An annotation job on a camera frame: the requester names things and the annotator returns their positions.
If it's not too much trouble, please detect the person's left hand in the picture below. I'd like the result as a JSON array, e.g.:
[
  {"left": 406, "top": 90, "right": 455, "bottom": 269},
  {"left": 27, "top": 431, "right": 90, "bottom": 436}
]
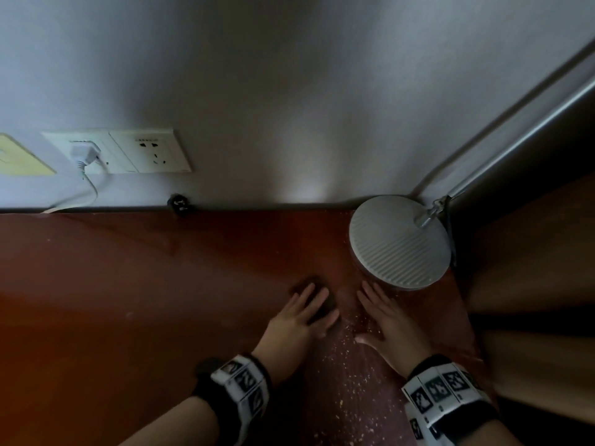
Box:
[{"left": 250, "top": 282, "right": 340, "bottom": 386}]

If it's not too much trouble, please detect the person's right hand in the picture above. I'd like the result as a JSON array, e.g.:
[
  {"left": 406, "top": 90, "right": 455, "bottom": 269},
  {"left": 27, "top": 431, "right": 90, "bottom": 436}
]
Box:
[{"left": 354, "top": 279, "right": 434, "bottom": 379}]

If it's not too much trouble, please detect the brown cleaning cloth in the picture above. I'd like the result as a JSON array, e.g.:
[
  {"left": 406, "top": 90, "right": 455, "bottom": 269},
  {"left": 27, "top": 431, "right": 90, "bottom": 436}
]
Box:
[{"left": 290, "top": 276, "right": 339, "bottom": 323}]

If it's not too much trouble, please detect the silver desk lamp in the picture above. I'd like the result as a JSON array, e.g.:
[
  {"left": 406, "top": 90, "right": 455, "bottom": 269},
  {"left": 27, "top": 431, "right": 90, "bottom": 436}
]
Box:
[{"left": 348, "top": 74, "right": 595, "bottom": 292}]

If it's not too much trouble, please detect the beige curtain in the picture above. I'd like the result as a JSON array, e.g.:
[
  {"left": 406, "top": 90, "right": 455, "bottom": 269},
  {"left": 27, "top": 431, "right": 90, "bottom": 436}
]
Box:
[{"left": 464, "top": 171, "right": 595, "bottom": 426}]

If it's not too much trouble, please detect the red wooden table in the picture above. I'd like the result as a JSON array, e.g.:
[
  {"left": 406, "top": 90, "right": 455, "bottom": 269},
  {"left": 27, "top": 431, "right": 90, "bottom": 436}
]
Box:
[{"left": 0, "top": 208, "right": 498, "bottom": 446}]

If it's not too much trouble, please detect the black power plug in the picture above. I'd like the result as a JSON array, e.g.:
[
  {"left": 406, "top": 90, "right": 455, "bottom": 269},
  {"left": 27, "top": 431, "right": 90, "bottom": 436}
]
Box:
[{"left": 167, "top": 193, "right": 196, "bottom": 217}]

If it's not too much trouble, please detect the white power plug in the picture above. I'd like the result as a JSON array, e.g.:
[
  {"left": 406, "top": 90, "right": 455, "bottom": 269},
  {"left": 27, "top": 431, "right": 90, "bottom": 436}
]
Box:
[{"left": 69, "top": 141, "right": 102, "bottom": 168}]

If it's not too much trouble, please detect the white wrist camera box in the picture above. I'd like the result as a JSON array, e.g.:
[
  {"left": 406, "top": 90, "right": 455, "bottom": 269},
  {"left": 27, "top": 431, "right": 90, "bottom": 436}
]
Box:
[{"left": 403, "top": 401, "right": 454, "bottom": 446}]

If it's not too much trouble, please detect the black lamp cable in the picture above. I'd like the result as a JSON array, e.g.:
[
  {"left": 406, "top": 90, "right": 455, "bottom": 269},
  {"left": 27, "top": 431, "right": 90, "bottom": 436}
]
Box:
[{"left": 444, "top": 197, "right": 459, "bottom": 270}]

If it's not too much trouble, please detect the white wall power socket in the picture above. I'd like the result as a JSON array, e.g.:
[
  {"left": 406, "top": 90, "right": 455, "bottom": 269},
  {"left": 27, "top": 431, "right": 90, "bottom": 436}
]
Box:
[{"left": 40, "top": 128, "right": 193, "bottom": 175}]

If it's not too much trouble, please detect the white plug cable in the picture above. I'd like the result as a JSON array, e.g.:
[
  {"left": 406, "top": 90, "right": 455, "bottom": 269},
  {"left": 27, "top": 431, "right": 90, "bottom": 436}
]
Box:
[{"left": 40, "top": 164, "right": 111, "bottom": 215}]

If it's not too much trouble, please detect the beige wall plate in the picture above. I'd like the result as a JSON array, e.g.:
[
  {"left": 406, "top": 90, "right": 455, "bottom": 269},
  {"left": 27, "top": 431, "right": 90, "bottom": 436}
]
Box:
[{"left": 0, "top": 133, "right": 56, "bottom": 177}]

